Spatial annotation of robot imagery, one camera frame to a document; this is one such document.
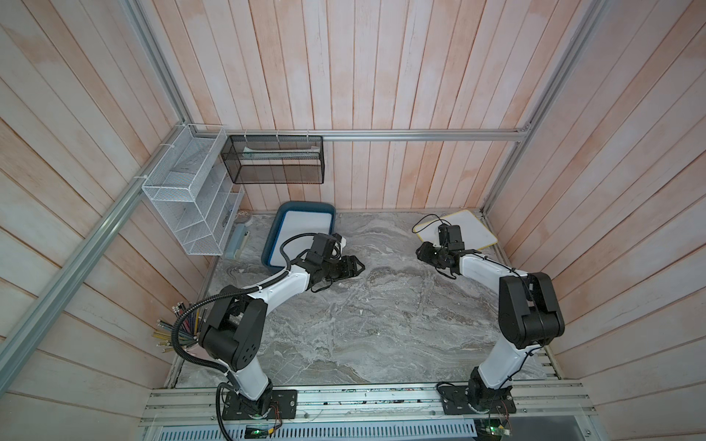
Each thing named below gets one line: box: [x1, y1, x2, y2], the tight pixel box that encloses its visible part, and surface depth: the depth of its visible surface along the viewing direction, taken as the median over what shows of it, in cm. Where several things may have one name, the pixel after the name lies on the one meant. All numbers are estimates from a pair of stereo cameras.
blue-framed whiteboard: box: [261, 202, 336, 272], surface depth 114 cm
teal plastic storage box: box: [261, 201, 337, 272], surface depth 114 cm
